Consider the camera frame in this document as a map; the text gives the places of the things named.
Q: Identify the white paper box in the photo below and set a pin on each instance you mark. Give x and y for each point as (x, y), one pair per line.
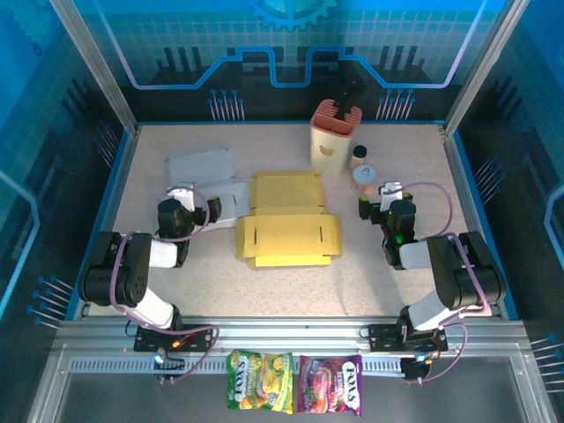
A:
(198, 165)

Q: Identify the yellow paper box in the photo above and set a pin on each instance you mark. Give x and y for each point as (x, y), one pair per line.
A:
(286, 220)

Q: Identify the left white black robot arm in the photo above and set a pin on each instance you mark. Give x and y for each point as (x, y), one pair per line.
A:
(132, 264)

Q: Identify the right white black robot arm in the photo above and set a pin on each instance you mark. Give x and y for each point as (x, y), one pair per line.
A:
(458, 273)

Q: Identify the orange printed tin can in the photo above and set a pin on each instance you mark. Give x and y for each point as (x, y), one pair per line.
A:
(365, 176)

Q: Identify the small jar black lid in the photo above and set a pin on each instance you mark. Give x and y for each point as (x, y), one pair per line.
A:
(360, 156)

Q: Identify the beige knife block orange top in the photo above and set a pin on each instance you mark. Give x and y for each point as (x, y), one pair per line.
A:
(328, 145)

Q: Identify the black connector module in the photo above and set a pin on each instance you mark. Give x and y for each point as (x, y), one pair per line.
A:
(414, 370)
(172, 365)

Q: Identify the green candy bag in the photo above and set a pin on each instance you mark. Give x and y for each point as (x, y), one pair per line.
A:
(260, 381)

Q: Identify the purple candy bag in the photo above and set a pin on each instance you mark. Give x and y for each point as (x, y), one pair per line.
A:
(328, 385)

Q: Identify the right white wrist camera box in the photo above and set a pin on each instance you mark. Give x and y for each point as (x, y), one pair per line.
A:
(391, 194)

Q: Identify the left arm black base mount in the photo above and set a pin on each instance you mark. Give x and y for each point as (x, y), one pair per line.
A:
(198, 337)

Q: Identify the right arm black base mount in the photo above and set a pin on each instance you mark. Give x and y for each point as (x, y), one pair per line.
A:
(383, 337)

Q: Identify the aluminium frame post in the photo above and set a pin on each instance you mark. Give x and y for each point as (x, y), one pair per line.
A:
(481, 66)
(98, 66)

